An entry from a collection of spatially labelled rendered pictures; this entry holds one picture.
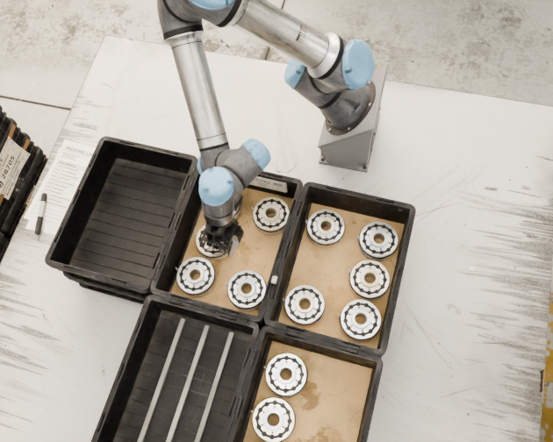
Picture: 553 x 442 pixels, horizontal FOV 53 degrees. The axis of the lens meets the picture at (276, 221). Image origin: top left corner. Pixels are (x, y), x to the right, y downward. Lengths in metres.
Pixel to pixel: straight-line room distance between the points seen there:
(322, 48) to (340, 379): 0.81
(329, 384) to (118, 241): 0.70
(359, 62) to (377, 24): 1.62
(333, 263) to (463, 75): 1.62
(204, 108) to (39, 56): 2.03
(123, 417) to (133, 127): 0.94
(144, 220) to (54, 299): 0.37
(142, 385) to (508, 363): 0.96
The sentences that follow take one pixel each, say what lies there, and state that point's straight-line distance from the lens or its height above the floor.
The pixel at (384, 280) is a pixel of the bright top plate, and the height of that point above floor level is 0.86.
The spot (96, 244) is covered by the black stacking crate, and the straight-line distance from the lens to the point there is 1.63.
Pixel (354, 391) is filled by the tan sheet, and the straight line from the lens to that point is 1.42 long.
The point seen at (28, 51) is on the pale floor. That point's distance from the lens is 3.33.
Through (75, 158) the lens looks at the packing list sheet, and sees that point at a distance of 1.95.
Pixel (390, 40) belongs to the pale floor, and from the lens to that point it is 2.97.
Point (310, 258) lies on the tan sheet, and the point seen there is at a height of 0.83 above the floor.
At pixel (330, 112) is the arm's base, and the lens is 1.59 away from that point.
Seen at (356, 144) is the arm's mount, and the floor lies 0.85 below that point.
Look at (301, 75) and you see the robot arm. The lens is 1.50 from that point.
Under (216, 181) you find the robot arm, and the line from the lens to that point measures 1.18.
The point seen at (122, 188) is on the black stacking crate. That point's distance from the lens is 1.68.
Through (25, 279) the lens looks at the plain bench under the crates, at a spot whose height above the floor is 0.70.
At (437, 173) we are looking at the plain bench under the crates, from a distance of 1.78.
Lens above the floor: 2.24
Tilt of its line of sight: 67 degrees down
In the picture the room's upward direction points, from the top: 11 degrees counter-clockwise
